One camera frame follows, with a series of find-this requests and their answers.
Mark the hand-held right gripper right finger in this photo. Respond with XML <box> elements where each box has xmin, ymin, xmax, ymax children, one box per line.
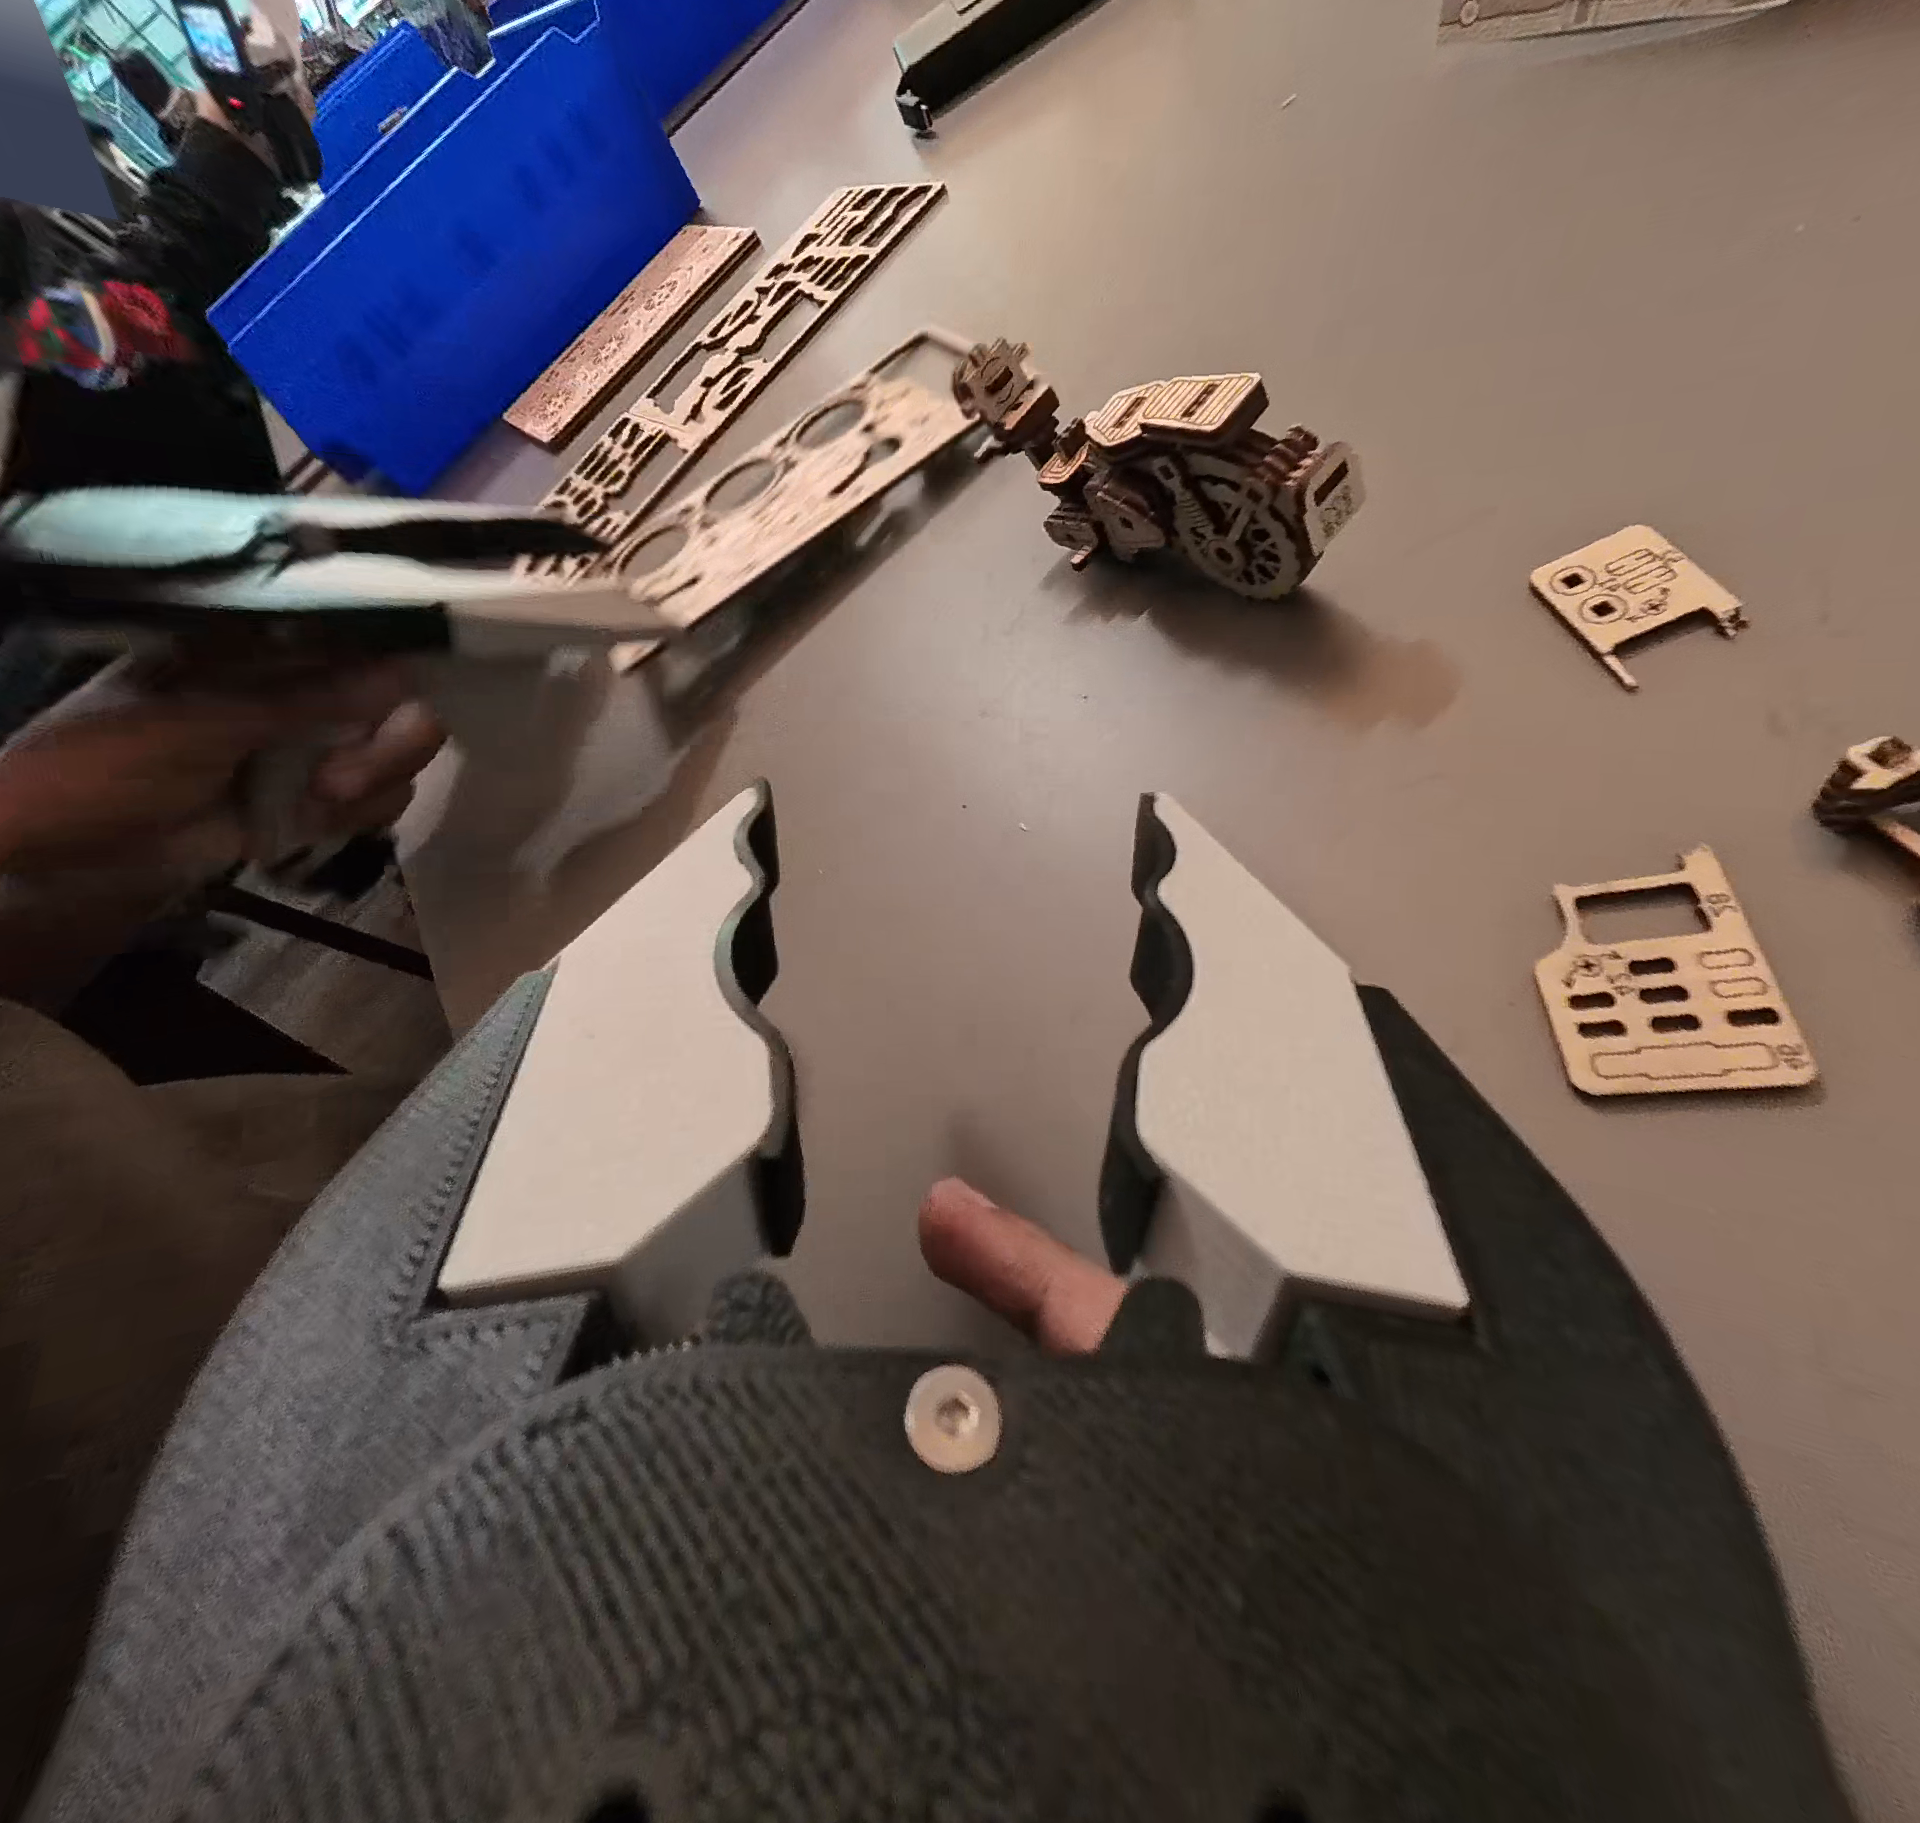
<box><xmin>1098</xmin><ymin>791</ymin><xmax>1473</xmax><ymax>1360</ymax></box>

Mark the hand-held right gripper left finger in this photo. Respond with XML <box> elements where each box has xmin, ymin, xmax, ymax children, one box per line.
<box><xmin>435</xmin><ymin>782</ymin><xmax>808</xmax><ymax>1348</ymax></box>

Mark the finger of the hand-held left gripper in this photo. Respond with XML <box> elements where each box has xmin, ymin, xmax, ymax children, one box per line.
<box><xmin>149</xmin><ymin>564</ymin><xmax>684</xmax><ymax>657</ymax></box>
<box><xmin>0</xmin><ymin>488</ymin><xmax>614</xmax><ymax>612</ymax></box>

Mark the wooden sheet with round holes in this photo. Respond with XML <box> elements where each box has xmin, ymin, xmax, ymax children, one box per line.
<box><xmin>606</xmin><ymin>328</ymin><xmax>993</xmax><ymax>642</ymax></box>

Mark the grey desk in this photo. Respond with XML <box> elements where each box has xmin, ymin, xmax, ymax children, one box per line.
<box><xmin>392</xmin><ymin>0</ymin><xmax>1920</xmax><ymax>1823</ymax></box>

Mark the person's left hand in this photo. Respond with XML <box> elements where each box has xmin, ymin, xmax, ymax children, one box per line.
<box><xmin>0</xmin><ymin>660</ymin><xmax>449</xmax><ymax>895</ymax></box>

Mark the person's right hand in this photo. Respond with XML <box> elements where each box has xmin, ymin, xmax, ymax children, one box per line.
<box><xmin>917</xmin><ymin>1179</ymin><xmax>1129</xmax><ymax>1357</ymax></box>

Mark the dark patterned cloth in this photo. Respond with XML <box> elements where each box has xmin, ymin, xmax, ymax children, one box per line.
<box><xmin>0</xmin><ymin>204</ymin><xmax>286</xmax><ymax>505</ymax></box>

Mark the dark copper-coloured wooden sheet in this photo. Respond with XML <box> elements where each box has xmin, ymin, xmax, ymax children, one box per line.
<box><xmin>502</xmin><ymin>223</ymin><xmax>765</xmax><ymax>448</ymax></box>

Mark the large blue plastic bin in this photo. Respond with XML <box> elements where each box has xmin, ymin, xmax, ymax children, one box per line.
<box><xmin>207</xmin><ymin>0</ymin><xmax>705</xmax><ymax>500</ymax></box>

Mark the wooden plate with slots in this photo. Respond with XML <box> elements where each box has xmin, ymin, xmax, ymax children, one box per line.
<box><xmin>1531</xmin><ymin>844</ymin><xmax>1818</xmax><ymax>1102</ymax></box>

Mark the black smartphone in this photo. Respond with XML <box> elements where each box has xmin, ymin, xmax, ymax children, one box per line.
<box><xmin>149</xmin><ymin>0</ymin><xmax>255</xmax><ymax>81</ymax></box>

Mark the wooden motorcycle model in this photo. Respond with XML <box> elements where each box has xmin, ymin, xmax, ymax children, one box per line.
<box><xmin>956</xmin><ymin>339</ymin><xmax>1367</xmax><ymax>603</ymax></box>

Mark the wooden plate with square holes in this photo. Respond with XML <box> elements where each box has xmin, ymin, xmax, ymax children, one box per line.
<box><xmin>1530</xmin><ymin>523</ymin><xmax>1748</xmax><ymax>690</ymax></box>

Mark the wooden clip-shaped part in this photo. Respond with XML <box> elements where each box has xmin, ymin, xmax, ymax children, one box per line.
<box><xmin>1811</xmin><ymin>735</ymin><xmax>1920</xmax><ymax>867</ymax></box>

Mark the long black box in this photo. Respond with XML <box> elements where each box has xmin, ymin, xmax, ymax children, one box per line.
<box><xmin>892</xmin><ymin>0</ymin><xmax>1159</xmax><ymax>132</ymax></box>

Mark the cut-out wooden frame sheet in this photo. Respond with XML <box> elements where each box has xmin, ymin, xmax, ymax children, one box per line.
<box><xmin>539</xmin><ymin>179</ymin><xmax>949</xmax><ymax>541</ymax></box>

